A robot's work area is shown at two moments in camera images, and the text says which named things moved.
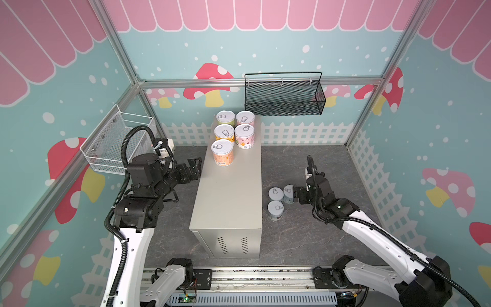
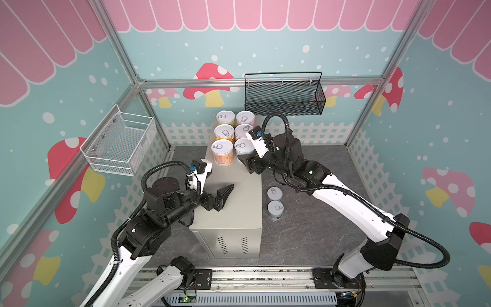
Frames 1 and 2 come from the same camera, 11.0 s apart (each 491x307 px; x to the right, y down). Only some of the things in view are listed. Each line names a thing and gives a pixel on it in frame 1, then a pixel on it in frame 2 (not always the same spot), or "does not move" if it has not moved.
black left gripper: [195, 171] -> [222, 196]
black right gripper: [311, 183] -> [259, 163]
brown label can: [223, 150] does not move
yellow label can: [226, 132] does not move
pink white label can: [245, 135] does not move
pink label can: [245, 117] does not move
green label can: [226, 117] does not move
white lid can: [288, 194] -> [243, 146]
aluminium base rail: [258, 286] does not move
